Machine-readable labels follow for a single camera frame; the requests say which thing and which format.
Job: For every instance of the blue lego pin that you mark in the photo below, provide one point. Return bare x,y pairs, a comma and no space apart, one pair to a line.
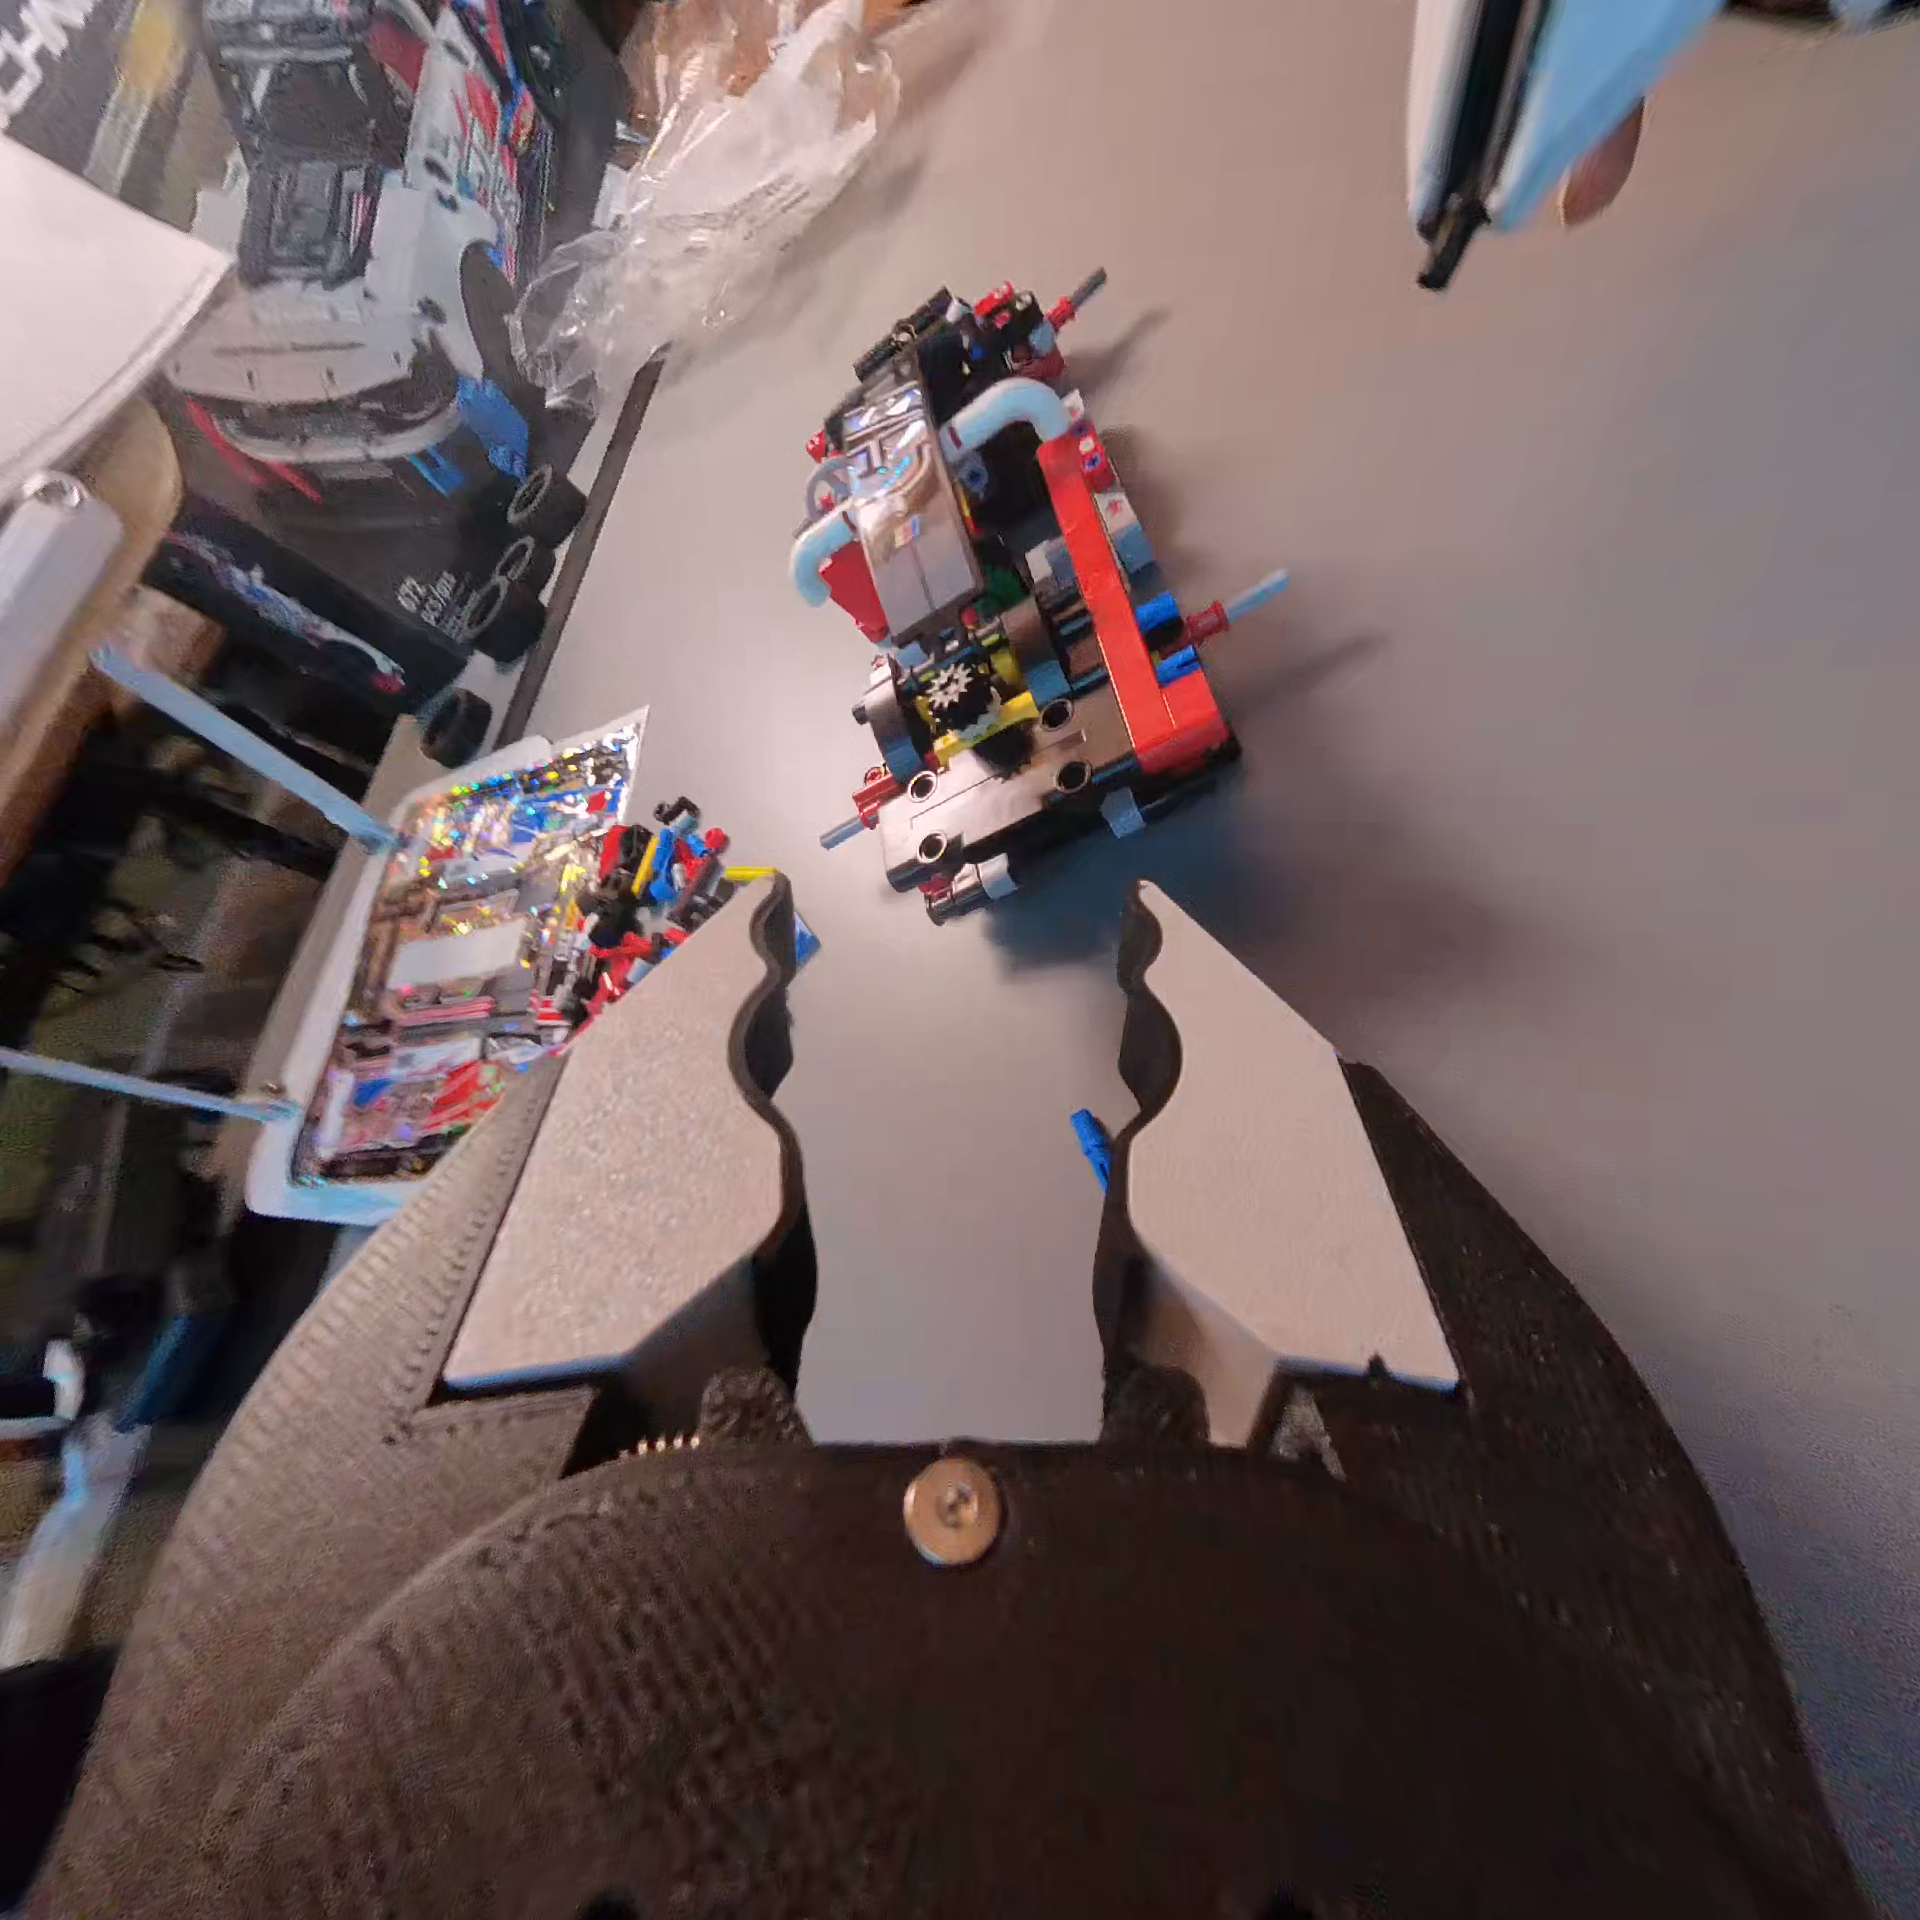
1093,1147

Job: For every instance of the lego car model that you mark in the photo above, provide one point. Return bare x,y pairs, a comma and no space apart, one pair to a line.
1110,628

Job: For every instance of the black lego pin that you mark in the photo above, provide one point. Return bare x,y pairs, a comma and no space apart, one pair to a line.
1442,254

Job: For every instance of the black rubber lego tyre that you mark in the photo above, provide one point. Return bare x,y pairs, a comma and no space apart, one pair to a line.
546,507
456,726
503,623
522,570

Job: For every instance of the black lego set box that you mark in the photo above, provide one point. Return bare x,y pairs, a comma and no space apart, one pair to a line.
360,271

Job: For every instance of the holographic sticker sheet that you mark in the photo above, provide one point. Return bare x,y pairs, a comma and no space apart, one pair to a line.
452,960

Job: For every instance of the person's right hand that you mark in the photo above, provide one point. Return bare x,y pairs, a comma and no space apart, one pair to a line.
1602,171

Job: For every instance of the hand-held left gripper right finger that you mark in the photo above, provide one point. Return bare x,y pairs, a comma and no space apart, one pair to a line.
1276,1201

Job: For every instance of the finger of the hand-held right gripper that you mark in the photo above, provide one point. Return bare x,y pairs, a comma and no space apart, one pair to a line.
1605,59
1448,106

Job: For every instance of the pile of mixed coloured pieces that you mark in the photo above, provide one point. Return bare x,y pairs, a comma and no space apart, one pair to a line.
661,870

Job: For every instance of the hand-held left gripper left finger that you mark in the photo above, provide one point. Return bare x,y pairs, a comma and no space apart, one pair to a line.
630,1184

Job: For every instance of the clear plastic bags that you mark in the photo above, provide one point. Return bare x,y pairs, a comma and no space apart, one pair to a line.
720,166

